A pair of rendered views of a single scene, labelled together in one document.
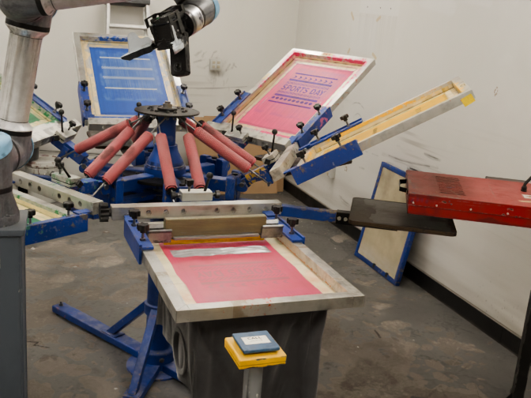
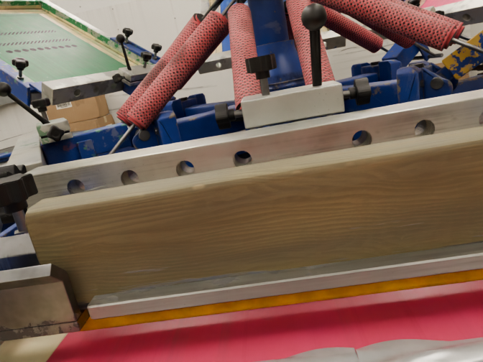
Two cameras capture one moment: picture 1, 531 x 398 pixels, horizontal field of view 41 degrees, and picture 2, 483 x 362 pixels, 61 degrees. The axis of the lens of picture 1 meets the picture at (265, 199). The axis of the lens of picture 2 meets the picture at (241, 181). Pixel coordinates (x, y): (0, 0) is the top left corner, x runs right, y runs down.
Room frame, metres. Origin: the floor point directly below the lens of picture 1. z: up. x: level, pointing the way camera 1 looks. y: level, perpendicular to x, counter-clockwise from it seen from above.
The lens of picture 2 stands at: (2.23, 0.10, 1.12)
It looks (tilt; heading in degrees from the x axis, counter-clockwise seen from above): 16 degrees down; 28
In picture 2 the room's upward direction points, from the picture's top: 11 degrees counter-clockwise
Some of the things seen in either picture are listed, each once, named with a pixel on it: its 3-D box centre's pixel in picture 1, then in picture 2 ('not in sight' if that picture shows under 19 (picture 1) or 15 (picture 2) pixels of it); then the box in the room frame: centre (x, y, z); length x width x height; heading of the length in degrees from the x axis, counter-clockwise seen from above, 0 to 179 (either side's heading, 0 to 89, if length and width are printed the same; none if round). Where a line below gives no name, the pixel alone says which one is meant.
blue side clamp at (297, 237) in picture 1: (283, 233); not in sight; (2.59, -0.08, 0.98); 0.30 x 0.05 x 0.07; 22
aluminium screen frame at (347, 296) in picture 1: (233, 260); not in sight; (2.26, 0.09, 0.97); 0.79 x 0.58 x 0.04; 22
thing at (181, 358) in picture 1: (182, 321); not in sight; (2.14, 0.24, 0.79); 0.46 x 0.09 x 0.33; 22
